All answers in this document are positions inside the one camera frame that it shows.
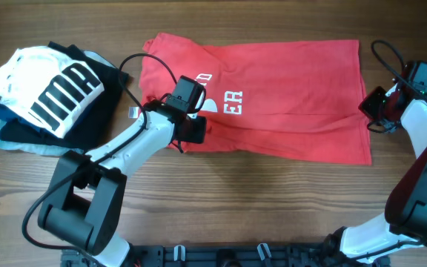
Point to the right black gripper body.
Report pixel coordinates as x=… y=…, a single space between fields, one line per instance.
x=370 y=108

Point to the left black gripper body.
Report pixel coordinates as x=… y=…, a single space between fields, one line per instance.
x=192 y=129

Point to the red printed t-shirt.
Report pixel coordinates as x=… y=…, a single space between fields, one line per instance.
x=297 y=100

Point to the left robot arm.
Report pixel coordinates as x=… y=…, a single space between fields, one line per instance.
x=83 y=203

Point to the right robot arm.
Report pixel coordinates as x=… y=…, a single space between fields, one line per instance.
x=403 y=224

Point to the black folded garment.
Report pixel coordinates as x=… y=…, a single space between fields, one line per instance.
x=90 y=128

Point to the white folded shirt black letters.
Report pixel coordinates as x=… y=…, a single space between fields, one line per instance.
x=48 y=88

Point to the dark blue folded garment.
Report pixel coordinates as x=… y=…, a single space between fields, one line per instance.
x=8 y=115

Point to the light blue folded garment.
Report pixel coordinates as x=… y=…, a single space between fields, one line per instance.
x=44 y=149

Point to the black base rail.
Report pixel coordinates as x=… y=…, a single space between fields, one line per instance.
x=293 y=255

